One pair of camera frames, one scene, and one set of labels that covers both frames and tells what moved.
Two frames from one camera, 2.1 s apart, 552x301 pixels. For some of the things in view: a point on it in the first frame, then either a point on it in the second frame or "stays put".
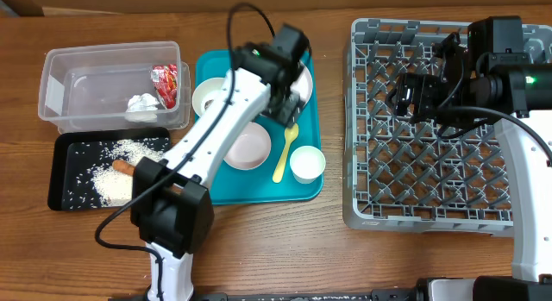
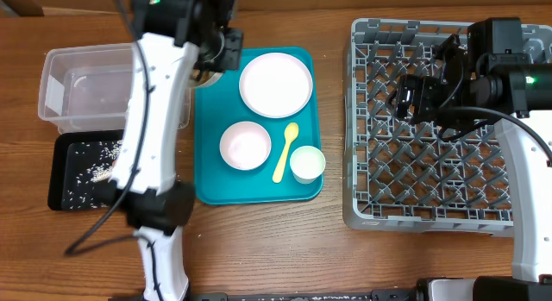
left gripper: (287, 109) to (231, 59)
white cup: (307, 163) stays put
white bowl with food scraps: (210, 94) to (203, 78)
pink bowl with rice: (249, 150) stays put
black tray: (81, 173) stays put
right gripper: (425, 88) stays put
